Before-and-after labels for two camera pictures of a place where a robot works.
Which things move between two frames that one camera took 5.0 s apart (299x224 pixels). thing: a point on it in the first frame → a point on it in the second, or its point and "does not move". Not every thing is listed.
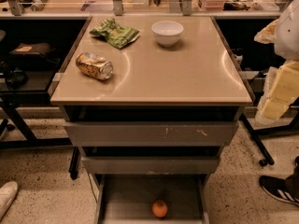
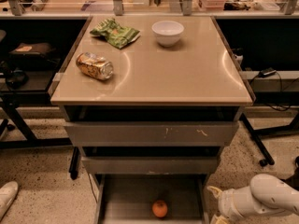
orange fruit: (160, 208) does not move
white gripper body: (288, 35) → (224, 203)
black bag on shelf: (31, 54) does not move
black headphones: (18, 79) does not move
